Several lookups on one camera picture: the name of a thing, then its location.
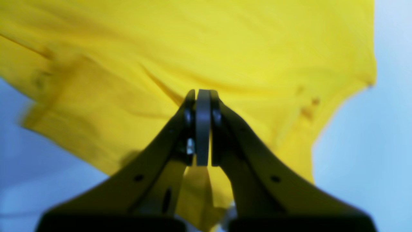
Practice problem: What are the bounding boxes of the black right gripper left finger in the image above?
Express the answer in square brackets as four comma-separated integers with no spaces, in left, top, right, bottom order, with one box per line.
[37,90,195,232]

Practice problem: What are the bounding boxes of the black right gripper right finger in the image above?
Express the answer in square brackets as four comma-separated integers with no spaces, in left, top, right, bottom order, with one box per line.
[203,91,376,232]

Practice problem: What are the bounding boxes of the yellow T-shirt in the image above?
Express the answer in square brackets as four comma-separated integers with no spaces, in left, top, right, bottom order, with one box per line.
[1,0,377,232]

